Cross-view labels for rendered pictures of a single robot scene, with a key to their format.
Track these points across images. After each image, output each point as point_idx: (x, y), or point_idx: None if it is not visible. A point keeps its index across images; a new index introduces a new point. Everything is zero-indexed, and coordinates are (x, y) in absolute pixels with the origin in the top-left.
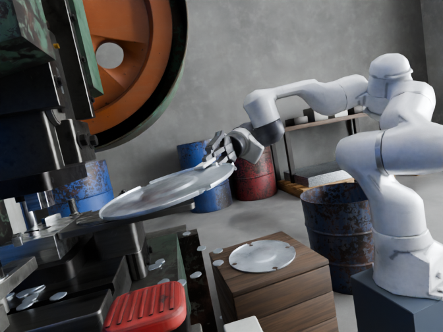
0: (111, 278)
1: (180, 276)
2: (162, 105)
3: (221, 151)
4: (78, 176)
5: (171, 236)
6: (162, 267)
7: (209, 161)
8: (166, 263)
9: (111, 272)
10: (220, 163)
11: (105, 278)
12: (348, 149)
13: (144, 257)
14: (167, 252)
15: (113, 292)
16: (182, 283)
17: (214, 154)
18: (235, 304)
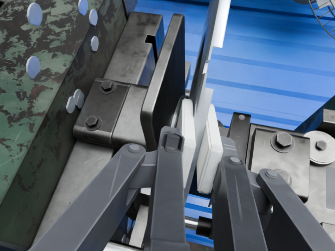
0: (150, 53)
1: (47, 64)
2: None
3: (240, 219)
4: None
5: (6, 214)
6: (78, 82)
7: (217, 127)
8: (70, 89)
9: (146, 65)
10: (173, 164)
11: (150, 58)
12: None
13: (115, 84)
14: (52, 128)
15: (145, 41)
16: (94, 12)
17: (236, 157)
18: None
